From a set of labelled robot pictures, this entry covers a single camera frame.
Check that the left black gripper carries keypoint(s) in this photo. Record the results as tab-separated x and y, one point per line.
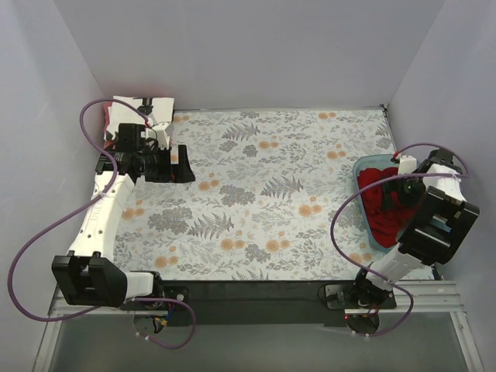
174	164

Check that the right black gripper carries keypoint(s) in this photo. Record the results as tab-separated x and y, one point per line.
393	191

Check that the red t shirt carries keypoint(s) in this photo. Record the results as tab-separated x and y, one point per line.
111	127
385	213

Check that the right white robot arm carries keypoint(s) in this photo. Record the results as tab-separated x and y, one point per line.
433	234

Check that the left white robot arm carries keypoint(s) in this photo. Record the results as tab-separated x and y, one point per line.
86	274

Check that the teal plastic bin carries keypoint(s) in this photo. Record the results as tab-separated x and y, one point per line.
368	170

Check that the red folded t shirt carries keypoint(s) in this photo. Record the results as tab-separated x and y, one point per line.
111	127

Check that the white printed folded t shirt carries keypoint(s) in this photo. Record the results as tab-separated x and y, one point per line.
146	111

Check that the floral patterned table mat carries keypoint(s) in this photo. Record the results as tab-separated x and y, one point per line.
272	199

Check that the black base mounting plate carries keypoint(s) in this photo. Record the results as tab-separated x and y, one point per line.
232	303

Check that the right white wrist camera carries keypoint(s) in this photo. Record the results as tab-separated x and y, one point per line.
406	164

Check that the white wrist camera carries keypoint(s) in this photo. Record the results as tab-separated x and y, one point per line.
161	132
406	164

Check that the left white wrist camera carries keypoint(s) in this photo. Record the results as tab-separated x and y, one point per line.
161	132

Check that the aluminium frame rail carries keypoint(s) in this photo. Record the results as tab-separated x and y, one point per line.
427	331

